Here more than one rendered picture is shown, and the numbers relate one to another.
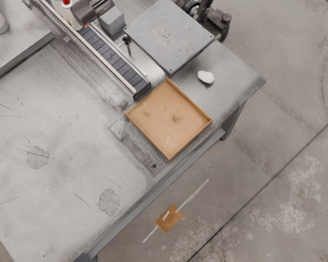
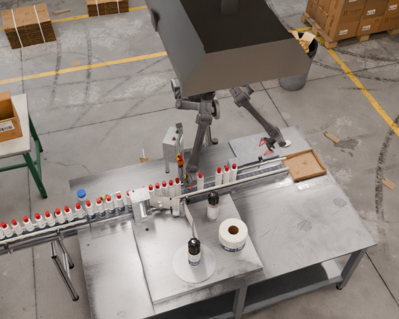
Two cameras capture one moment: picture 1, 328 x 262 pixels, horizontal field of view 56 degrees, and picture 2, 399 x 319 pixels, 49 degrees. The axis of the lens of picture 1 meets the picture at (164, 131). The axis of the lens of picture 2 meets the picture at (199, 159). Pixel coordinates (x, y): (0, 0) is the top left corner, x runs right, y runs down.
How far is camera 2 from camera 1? 3.02 m
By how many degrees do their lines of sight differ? 38
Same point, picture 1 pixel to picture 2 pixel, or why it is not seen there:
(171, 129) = (310, 166)
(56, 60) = (246, 200)
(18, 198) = (325, 239)
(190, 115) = (304, 157)
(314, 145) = not seen: hidden behind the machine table
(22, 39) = (227, 208)
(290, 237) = (353, 180)
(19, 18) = not seen: hidden behind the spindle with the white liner
